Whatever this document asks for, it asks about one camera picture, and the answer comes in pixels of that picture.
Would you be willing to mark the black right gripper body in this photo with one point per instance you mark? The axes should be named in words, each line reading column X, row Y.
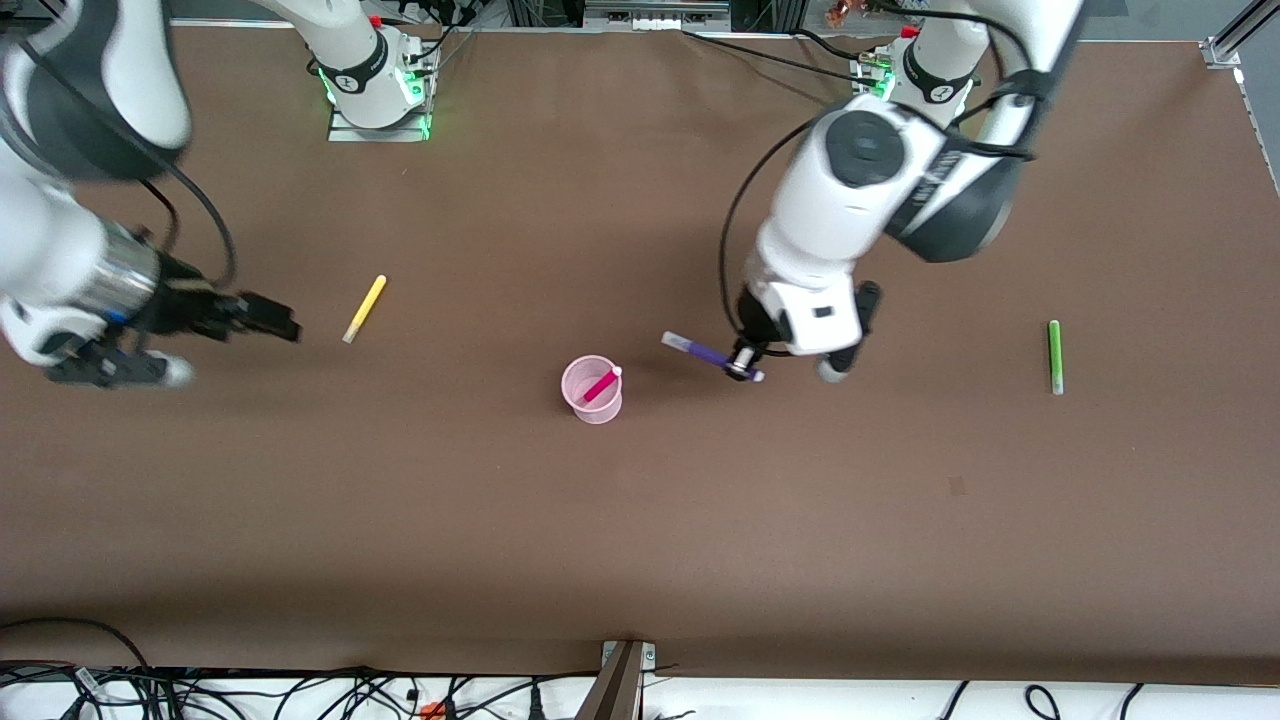
column 187, row 306

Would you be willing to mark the green pen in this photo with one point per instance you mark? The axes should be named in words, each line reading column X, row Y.
column 1055, row 355

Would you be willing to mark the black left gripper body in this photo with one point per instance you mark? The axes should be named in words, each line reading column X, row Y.
column 751, row 312

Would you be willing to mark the purple pen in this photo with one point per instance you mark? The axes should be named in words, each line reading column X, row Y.
column 700, row 351

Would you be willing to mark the copper coloured object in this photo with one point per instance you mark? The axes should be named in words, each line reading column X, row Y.
column 843, row 12

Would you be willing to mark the aluminium frame extrusion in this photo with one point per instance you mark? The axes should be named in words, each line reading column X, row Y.
column 1240, row 35

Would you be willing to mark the grey metal frame part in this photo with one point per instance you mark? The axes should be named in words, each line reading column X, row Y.
column 655, row 14

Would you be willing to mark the yellow pen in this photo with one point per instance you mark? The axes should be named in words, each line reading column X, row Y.
column 364, row 310

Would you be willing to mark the aluminium table leg bracket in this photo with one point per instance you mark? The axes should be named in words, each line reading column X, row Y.
column 615, row 680

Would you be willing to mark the pink pen holder cup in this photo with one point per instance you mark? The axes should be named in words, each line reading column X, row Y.
column 592, row 410

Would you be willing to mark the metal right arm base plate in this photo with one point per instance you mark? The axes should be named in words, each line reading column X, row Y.
column 345, row 132

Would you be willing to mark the brown table cover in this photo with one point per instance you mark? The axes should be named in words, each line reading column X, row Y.
column 640, row 540

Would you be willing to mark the pink pen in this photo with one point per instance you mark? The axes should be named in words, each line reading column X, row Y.
column 601, row 386

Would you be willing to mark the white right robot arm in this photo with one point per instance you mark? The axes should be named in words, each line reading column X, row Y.
column 50, row 250

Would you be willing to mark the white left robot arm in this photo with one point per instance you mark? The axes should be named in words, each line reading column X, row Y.
column 850, row 200

